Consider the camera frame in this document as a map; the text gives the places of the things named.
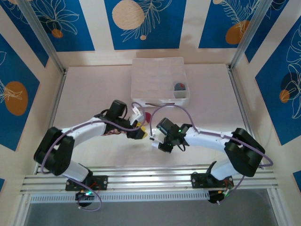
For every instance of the beige sock with maroon toe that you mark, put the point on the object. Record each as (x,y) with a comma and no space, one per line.
(148,117)

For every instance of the white fabric organizer box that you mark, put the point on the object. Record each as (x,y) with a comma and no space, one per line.
(152,77)

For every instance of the grey sock with green toe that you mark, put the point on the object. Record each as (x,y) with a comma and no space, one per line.
(179,87)

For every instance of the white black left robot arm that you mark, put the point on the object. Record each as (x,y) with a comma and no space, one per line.
(87,129)

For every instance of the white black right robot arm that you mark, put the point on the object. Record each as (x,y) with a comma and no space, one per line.
(207,141)

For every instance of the black controller box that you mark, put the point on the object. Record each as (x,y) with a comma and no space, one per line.
(83,196)
(214,196)

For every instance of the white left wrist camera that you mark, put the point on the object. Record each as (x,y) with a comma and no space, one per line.
(137,115)

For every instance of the aluminium mounting rail beam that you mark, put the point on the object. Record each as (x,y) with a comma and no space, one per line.
(150,180)

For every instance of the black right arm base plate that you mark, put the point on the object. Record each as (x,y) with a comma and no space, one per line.
(196,181)

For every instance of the aluminium side rail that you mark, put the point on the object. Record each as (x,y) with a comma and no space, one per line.
(238,94)
(58,94)

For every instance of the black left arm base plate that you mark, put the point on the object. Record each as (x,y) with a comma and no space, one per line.
(103,181)

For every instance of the aluminium frame post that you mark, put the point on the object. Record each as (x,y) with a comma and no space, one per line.
(40,30)
(250,30)

